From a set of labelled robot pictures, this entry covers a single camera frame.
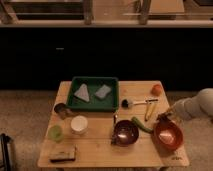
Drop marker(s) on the red bowl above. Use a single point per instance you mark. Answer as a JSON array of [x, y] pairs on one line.
[[168, 135]]

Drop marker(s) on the dark purple bowl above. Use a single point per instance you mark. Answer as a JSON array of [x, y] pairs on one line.
[[127, 133]]

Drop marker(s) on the green plastic tray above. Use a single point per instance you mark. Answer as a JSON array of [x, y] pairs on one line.
[[109, 104]]

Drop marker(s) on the green plastic cup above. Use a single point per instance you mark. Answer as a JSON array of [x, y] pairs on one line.
[[55, 133]]

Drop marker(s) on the black chair frame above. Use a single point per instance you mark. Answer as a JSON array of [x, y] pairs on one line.
[[5, 161]]

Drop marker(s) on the green cucumber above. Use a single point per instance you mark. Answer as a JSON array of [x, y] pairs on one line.
[[139, 124]]

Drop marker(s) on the grey rectangular sponge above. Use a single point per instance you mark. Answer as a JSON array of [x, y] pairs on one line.
[[102, 92]]

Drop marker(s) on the orange fruit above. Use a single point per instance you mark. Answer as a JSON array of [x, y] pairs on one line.
[[156, 90]]

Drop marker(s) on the white round container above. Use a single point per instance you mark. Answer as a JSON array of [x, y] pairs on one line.
[[79, 124]]

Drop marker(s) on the grey triangular sponge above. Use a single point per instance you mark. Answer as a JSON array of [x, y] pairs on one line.
[[82, 93]]

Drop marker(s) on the dark grape bunch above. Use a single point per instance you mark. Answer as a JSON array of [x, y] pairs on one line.
[[163, 118]]

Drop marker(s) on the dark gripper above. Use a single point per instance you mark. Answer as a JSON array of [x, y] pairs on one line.
[[170, 115]]

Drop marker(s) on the dark metal cup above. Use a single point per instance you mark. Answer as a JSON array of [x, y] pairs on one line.
[[62, 110]]

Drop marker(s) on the yellow tongs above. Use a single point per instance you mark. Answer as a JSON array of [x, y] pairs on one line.
[[151, 105]]

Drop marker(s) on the dark spoon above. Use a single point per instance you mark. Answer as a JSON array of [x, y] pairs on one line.
[[113, 137]]

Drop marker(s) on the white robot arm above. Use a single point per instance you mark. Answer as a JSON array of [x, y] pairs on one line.
[[186, 109]]

